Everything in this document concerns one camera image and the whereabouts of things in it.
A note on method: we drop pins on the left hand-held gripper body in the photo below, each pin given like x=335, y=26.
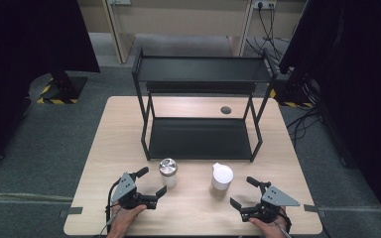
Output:
x=125, y=190

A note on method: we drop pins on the white lidded container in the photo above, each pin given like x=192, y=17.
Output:
x=222, y=175

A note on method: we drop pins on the black curtain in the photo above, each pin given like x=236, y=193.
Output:
x=23, y=49
x=354, y=66

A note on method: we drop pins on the stand base with striped tape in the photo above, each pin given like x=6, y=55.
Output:
x=63, y=89
x=294, y=94

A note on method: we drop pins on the glass jar with metal lid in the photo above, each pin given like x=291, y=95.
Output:
x=168, y=180

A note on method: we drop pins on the person's right hand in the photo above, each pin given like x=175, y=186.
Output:
x=274, y=229

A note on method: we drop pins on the black metal two-tier shelf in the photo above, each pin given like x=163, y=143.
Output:
x=198, y=139

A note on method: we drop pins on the white wall socket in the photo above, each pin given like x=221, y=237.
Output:
x=264, y=4

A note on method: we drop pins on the person's left hand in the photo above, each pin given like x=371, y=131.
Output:
x=124, y=221

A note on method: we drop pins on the grey floor tape strip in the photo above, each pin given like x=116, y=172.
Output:
x=71, y=211
x=314, y=209

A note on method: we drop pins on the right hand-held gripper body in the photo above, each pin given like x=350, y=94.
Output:
x=274, y=198

